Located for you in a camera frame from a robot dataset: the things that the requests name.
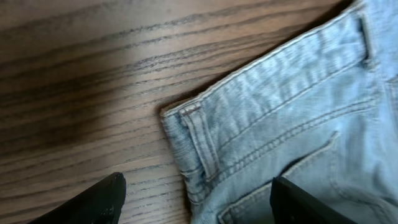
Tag light blue denim shorts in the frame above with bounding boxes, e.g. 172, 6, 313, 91
162, 1, 397, 223

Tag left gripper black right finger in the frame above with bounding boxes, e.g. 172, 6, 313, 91
270, 176, 356, 224

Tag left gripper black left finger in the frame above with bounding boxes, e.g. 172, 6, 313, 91
29, 172, 126, 224

